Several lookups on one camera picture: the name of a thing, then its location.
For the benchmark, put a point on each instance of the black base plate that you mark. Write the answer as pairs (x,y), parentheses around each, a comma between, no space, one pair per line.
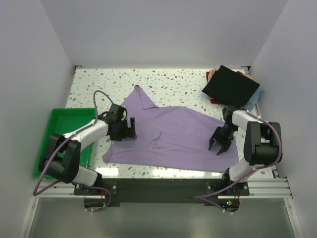
(152,190)

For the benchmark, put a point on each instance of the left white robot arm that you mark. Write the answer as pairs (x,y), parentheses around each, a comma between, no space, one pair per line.
(61,159)

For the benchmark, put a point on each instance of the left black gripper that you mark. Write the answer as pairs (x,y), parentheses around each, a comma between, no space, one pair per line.
(131,133)

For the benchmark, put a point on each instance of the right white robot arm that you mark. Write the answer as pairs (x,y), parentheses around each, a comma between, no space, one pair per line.
(262,146)

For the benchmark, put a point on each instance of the green plastic tray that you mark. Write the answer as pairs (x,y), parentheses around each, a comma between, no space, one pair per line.
(62,121)

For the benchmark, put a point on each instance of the purple t shirt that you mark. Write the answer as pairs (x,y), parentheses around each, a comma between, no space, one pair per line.
(173,137)

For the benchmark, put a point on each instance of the pink folded t shirt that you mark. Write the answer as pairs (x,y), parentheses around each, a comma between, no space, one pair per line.
(210,73)

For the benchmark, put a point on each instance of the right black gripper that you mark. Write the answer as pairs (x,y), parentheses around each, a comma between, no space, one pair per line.
(225,144)

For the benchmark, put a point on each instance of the black folded t shirt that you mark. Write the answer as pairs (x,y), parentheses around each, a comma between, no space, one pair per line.
(251,87)

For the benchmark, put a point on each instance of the light blue folded t shirt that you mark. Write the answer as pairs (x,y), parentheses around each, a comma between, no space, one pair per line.
(254,99)

